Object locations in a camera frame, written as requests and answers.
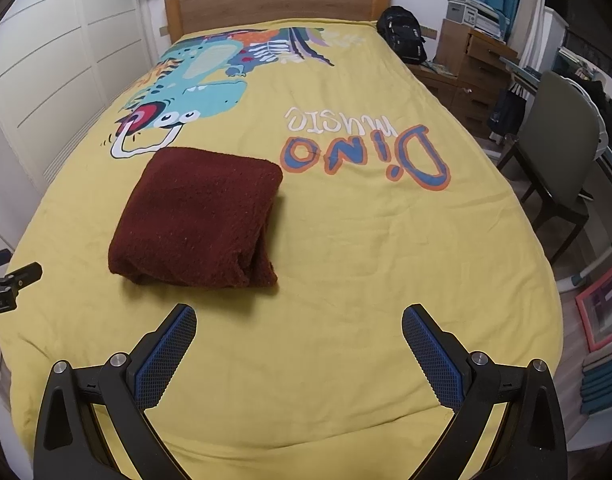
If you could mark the grey-green chair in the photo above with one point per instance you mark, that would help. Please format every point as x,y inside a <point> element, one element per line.
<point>556,125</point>

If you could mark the white wardrobe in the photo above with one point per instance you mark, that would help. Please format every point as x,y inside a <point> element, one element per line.
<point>51,60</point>

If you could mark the dark hanging bag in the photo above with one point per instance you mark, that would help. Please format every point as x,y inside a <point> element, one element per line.
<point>506,110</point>

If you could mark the black backpack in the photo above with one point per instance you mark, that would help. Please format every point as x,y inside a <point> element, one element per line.
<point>401,32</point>

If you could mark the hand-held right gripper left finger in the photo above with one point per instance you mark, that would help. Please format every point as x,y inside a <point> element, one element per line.
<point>168,355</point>

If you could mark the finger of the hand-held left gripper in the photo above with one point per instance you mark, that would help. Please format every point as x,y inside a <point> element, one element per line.
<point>28,274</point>

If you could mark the wooden headboard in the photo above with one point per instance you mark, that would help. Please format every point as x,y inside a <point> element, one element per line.
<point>276,5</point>

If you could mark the wooden drawer cabinet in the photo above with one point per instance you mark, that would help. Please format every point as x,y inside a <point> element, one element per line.
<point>478,70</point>

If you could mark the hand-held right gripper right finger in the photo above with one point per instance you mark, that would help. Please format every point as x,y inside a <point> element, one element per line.
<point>433,360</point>

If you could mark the pink picture frame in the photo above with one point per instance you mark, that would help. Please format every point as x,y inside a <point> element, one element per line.
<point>586,310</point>

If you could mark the dark red fuzzy sweater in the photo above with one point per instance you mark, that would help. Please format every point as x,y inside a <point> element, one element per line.
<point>196,215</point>

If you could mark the stack of teal folded cloths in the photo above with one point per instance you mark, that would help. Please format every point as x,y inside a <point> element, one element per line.
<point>606,385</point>

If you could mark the white printer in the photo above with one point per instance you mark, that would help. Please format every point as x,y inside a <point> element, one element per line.
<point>463,10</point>

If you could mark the yellow printed blanket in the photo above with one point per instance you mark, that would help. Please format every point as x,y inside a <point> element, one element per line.
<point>336,260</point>

